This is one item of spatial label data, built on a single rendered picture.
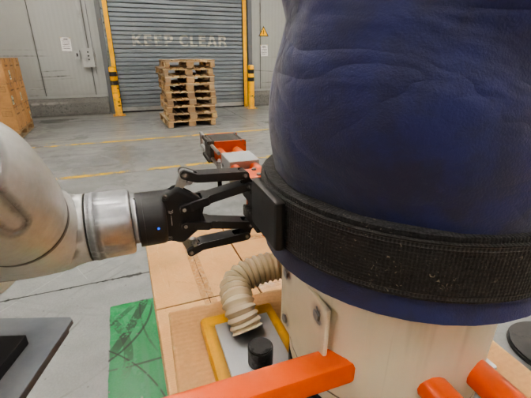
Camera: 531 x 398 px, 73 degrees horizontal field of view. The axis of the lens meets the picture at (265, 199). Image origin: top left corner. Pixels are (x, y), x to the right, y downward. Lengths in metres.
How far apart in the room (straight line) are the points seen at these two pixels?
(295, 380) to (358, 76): 0.20
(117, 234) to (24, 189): 0.17
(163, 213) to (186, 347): 0.17
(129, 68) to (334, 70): 9.92
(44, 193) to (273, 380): 0.24
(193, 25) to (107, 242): 9.90
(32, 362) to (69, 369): 1.08
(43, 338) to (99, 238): 0.66
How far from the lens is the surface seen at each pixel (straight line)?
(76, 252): 0.49
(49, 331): 1.14
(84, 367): 2.12
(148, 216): 0.48
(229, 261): 1.65
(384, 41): 0.18
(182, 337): 0.51
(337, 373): 0.29
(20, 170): 0.33
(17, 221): 0.35
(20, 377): 1.04
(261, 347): 0.42
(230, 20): 10.56
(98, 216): 0.48
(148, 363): 2.02
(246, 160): 0.70
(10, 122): 7.78
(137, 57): 10.12
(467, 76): 0.18
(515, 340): 2.39
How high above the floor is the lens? 1.42
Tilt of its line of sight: 22 degrees down
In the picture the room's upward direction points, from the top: straight up
